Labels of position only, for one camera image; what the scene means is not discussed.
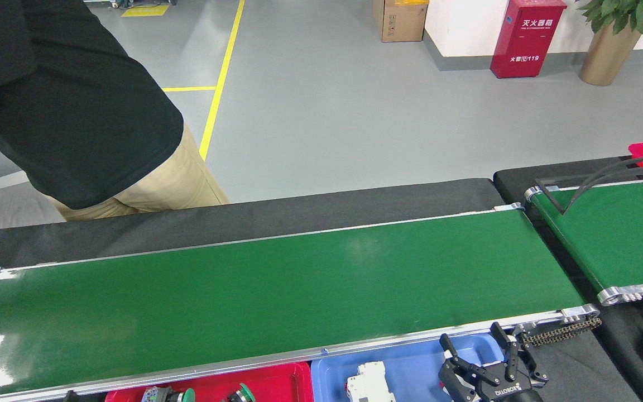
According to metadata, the green infeed conveyor belt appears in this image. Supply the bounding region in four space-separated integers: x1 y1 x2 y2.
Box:
524 178 643 307

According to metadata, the red fire extinguisher box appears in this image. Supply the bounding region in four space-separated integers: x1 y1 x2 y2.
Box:
490 0 568 79

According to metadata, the green mushroom push button switch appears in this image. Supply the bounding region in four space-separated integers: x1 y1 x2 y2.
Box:
227 383 256 402
142 386 196 402

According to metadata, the green plant in gold pot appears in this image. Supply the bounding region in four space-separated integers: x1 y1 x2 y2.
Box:
575 0 643 86

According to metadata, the white circuit breaker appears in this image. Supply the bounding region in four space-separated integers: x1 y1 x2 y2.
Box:
346 362 396 402

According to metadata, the person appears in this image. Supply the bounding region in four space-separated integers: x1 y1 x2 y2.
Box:
0 0 230 224

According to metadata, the brown cardboard box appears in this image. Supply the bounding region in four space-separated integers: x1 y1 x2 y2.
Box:
372 0 429 42

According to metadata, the black angled guide rail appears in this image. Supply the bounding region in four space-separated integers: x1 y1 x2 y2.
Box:
535 155 643 216

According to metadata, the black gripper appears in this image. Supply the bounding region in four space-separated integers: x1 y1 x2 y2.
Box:
439 321 549 402

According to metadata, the blue plastic bin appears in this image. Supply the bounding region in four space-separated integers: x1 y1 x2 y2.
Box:
310 332 505 402

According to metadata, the black drive chain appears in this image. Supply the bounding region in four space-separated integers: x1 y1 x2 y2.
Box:
522 317 603 347

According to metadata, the long green conveyor belt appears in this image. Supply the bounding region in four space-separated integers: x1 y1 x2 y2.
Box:
0 202 601 401

